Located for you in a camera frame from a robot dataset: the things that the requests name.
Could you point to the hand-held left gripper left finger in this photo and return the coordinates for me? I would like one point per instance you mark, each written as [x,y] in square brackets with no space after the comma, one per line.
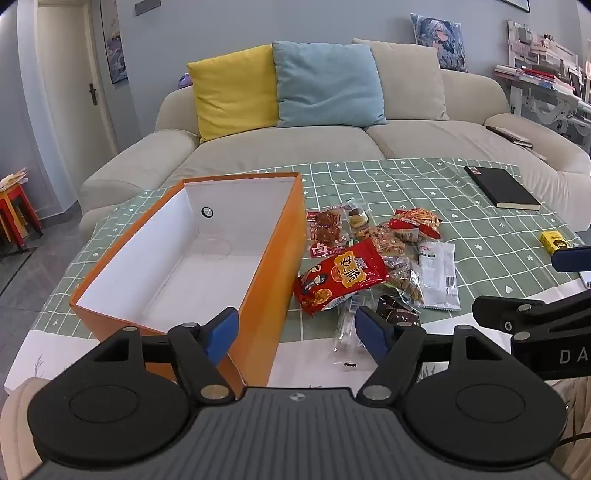
[224,330]

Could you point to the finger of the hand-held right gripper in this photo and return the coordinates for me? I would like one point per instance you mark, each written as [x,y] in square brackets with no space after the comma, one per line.
[503,308]
[570,259]

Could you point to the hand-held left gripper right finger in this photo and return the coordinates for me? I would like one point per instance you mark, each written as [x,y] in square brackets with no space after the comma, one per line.
[373,332]

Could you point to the small clear snack packet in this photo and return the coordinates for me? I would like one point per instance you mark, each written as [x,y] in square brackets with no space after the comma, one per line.
[345,330]

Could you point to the dark brown snack packet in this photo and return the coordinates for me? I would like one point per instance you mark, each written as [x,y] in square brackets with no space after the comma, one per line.
[397,314]

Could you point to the large red snack packet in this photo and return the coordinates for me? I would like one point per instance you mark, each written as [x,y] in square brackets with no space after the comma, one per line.
[341,277]

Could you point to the clear brown nut packet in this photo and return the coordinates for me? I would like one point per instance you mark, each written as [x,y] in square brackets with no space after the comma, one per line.
[406,277]

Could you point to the white snack packet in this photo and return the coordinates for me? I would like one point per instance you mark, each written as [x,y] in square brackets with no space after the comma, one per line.
[438,277]

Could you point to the orange cardboard box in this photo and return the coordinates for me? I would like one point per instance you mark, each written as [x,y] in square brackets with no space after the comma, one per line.
[272,277]

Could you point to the clear peanut snack packet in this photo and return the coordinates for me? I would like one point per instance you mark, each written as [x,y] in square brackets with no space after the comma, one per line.
[381,237]

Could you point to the red dried meat packet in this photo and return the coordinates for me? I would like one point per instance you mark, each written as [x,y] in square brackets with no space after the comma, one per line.
[325,228]

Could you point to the clear pastry packet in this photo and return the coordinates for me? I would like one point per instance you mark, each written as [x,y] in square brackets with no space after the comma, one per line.
[358,217]

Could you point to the red stick snack packet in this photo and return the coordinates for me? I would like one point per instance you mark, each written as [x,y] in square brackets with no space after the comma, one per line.
[415,221]

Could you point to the small yellow box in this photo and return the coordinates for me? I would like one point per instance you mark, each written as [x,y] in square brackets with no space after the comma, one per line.
[554,241]

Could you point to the green checked tablecloth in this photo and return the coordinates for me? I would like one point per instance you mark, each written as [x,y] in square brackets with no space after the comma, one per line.
[485,240]

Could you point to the black notebook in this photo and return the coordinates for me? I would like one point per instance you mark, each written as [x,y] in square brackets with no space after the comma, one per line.
[503,187]

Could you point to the dark book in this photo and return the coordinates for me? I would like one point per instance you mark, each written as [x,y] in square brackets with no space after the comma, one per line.
[510,135]

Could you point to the pile of books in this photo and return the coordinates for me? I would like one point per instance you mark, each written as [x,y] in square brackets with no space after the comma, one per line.
[531,78]

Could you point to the beige sofa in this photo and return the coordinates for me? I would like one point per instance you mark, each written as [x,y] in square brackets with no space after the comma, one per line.
[286,152]

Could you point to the white desk shelf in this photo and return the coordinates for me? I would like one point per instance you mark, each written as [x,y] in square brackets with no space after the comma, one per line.
[540,46]

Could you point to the stacked red yellow stools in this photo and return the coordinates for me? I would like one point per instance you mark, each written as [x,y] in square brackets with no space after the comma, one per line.
[21,217]

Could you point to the beige cushion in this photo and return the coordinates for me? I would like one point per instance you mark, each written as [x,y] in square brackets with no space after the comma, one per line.
[411,83]

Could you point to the yellow pillow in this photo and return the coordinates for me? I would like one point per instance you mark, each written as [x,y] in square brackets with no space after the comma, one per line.
[231,92]

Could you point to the light blue pillow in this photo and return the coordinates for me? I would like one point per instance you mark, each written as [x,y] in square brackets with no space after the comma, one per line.
[328,83]

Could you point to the figure print pillow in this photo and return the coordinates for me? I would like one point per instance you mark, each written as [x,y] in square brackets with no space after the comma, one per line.
[438,41]

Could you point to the papers on stools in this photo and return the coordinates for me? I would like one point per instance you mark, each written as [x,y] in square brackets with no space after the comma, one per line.
[14,179]

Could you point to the white door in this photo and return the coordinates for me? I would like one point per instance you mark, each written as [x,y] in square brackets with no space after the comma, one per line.
[69,92]

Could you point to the framed wall picture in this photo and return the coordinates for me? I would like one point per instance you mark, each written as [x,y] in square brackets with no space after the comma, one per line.
[515,2]

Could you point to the wall poster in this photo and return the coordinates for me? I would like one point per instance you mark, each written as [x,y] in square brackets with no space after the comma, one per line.
[115,50]

